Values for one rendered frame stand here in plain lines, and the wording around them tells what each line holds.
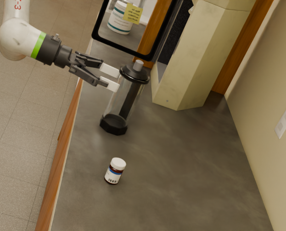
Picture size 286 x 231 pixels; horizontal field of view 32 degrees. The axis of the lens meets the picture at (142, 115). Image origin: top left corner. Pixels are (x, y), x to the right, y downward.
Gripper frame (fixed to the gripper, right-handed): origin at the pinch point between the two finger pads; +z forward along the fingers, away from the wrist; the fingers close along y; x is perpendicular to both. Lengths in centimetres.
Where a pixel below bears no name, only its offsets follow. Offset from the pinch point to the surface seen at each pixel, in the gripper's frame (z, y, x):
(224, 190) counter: 49, -18, 13
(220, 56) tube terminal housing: 42, 41, -12
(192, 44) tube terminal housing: 26.4, 31.4, -13.9
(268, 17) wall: 63, 73, -30
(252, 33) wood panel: 59, 69, -21
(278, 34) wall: 63, 52, -29
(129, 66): 2.9, -0.1, -6.6
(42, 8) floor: -47, 374, 120
